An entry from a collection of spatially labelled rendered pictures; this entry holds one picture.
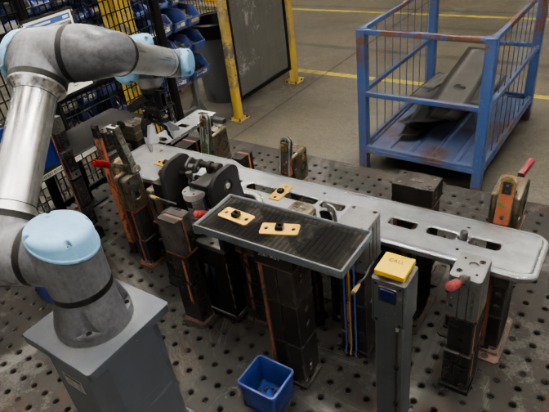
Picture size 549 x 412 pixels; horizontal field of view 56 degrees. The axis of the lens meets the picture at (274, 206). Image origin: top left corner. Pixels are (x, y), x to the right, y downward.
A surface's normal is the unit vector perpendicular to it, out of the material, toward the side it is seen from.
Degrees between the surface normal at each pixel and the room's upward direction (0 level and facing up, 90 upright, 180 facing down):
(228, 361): 0
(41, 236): 7
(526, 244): 0
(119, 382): 90
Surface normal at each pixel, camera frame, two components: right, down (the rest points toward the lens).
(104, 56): 0.65, 0.34
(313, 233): -0.11, -0.83
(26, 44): -0.18, -0.29
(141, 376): 0.82, 0.23
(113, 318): 0.73, -0.01
